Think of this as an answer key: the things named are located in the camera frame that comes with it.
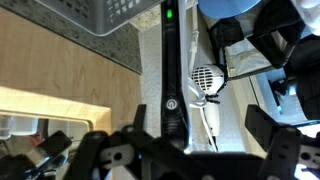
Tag white charger cable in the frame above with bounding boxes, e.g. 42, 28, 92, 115
188, 75, 218, 152

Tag black soft bag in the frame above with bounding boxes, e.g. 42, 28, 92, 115
269, 33, 320, 124

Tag wood framed wall mirror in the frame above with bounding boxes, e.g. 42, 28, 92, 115
0, 6, 143, 180

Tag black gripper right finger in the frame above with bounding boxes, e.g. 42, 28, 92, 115
244, 103, 320, 180

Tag white wall hair dryer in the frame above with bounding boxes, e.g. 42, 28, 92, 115
191, 63, 228, 138

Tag trash bin with plastic liner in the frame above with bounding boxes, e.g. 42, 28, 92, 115
208, 0, 308, 81

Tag white cable with inline connector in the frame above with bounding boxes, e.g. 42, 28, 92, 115
188, 6, 201, 69

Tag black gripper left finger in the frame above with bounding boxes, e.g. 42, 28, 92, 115
63, 103, 158, 180

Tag black white electric toothbrush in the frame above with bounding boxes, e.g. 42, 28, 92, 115
160, 0, 194, 151

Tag grey perforated plastic basket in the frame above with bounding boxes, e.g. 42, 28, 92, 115
34, 0, 165, 37

